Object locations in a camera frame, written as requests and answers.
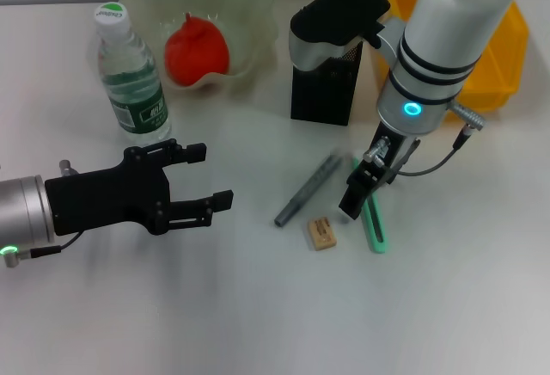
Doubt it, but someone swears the beige eraser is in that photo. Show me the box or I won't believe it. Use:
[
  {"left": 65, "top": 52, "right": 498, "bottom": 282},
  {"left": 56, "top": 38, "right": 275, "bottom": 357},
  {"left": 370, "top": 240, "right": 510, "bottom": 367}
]
[{"left": 306, "top": 218, "right": 339, "bottom": 252}]

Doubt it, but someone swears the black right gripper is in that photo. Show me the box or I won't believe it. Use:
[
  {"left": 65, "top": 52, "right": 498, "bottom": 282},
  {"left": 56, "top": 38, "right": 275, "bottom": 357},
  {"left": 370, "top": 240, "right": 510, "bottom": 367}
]
[{"left": 338, "top": 121, "right": 421, "bottom": 221}]

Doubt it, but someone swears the black mesh pen holder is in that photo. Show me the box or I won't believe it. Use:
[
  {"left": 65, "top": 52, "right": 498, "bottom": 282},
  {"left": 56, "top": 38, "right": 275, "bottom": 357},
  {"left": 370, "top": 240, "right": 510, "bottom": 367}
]
[{"left": 290, "top": 41, "right": 364, "bottom": 126}]

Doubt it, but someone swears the red-orange fruit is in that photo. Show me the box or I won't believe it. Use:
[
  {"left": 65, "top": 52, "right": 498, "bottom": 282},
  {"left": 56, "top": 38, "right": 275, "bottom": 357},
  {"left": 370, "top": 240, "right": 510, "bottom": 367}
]
[{"left": 164, "top": 12, "right": 230, "bottom": 87}]

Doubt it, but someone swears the clear bottle with green label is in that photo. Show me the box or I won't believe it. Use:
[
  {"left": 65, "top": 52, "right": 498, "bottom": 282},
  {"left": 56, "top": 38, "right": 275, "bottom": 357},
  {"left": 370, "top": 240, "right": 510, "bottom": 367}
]
[{"left": 93, "top": 1, "right": 172, "bottom": 144}]

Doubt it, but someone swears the pale green glass fruit bowl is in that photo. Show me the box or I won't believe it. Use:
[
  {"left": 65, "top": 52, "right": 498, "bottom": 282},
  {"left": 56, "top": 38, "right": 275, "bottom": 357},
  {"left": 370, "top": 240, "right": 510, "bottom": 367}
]
[{"left": 118, "top": 0, "right": 278, "bottom": 97}]

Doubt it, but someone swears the yellow plastic bin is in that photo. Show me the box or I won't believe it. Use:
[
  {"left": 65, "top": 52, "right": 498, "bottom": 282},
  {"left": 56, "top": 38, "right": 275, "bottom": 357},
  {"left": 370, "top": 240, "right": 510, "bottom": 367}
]
[{"left": 371, "top": 0, "right": 529, "bottom": 125}]

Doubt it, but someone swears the mint green utility knife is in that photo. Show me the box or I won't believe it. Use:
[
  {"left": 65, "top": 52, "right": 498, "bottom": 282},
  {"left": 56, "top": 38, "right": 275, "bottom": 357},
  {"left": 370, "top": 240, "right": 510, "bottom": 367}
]
[{"left": 350, "top": 155, "right": 391, "bottom": 255}]

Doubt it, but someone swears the grey pen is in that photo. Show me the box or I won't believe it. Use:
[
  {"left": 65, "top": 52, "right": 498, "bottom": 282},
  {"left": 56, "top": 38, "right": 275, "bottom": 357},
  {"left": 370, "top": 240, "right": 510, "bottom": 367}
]
[{"left": 273, "top": 153, "right": 345, "bottom": 229}]

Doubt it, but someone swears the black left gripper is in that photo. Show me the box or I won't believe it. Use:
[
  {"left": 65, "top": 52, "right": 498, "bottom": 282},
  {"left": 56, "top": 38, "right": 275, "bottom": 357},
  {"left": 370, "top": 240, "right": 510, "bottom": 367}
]
[{"left": 45, "top": 138, "right": 235, "bottom": 237}]

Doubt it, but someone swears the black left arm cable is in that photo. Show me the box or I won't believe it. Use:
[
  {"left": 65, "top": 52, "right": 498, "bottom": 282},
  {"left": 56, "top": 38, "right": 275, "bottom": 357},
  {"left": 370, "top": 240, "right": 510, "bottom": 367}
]
[{"left": 3, "top": 232, "right": 83, "bottom": 267}]

